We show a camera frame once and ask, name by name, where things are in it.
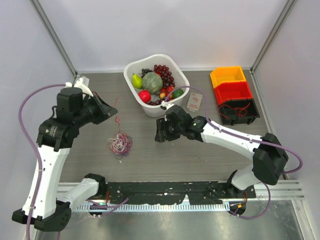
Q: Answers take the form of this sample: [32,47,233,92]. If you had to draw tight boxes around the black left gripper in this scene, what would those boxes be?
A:
[73,90,118,127]

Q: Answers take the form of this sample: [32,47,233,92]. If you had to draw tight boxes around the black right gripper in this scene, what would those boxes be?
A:
[155,117,184,143]

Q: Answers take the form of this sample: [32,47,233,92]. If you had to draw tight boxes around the cable bundle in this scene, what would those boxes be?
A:
[107,97,133,161]

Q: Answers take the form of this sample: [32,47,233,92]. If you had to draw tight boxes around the red cable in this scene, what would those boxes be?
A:
[218,101,252,119]

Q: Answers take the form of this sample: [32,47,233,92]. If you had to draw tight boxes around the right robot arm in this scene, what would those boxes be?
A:
[154,103,289,198]

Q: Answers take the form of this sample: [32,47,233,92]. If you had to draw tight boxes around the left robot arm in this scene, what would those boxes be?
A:
[11,85,118,232]

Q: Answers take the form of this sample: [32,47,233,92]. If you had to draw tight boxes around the white red card box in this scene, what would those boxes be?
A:
[186,92,203,112]

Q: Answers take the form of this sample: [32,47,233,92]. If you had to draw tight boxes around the dark red grapes front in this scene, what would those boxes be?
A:
[146,95,166,106]

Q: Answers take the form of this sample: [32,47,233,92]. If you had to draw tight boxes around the green lime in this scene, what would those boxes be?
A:
[172,88,184,99]

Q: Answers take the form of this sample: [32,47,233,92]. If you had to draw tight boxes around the red yellow cherries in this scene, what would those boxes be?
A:
[159,86,174,100]

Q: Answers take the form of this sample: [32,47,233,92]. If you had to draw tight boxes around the red apple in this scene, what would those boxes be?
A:
[138,90,151,104]

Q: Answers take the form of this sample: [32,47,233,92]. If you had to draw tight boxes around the red grape bunch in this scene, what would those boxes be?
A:
[153,64,176,88]

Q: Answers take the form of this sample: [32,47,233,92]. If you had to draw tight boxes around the green melon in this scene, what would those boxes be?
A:
[142,72,163,94]

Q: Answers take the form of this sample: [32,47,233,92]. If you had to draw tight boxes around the green pear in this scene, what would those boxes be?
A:
[132,74,143,90]

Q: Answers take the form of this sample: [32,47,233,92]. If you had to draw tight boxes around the white plastic basket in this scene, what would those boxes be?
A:
[123,53,190,118]

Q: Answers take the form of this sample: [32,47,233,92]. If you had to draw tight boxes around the red storage bin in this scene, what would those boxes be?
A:
[214,81,253,106]

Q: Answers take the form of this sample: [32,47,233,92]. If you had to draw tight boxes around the dark purple grape bunch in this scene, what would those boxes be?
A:
[141,68,154,78]

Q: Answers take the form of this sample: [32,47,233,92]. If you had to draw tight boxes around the black storage bin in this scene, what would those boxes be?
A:
[218,98,260,126]

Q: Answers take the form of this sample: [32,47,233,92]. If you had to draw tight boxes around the yellow storage bin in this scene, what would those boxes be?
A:
[210,66,247,89]

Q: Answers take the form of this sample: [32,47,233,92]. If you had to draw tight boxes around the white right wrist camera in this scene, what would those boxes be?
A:
[160,101,174,111]

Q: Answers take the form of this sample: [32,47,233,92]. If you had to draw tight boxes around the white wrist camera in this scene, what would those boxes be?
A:
[65,76,94,97]
[160,101,174,111]

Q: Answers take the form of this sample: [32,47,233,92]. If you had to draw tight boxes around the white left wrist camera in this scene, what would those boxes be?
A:
[65,76,94,97]

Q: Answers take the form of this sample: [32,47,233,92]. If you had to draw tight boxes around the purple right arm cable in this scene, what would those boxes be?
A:
[163,86,305,221]

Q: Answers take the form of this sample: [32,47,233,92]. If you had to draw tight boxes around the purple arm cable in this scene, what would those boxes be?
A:
[19,83,67,240]
[163,86,305,221]

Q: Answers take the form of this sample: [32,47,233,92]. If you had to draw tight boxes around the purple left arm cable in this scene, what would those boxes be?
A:
[19,83,67,240]

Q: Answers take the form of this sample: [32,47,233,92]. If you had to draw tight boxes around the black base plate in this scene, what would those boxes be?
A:
[106,181,256,206]

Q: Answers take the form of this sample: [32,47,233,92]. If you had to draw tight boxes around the aluminium rail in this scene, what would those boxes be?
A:
[56,179,306,212]

